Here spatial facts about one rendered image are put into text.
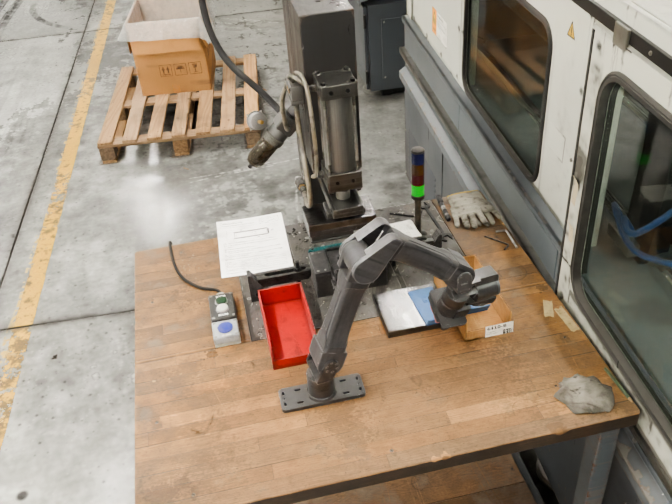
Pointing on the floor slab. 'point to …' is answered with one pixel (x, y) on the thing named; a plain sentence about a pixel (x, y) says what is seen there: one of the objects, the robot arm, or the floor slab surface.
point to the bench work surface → (525, 294)
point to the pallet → (134, 100)
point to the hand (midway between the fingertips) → (440, 319)
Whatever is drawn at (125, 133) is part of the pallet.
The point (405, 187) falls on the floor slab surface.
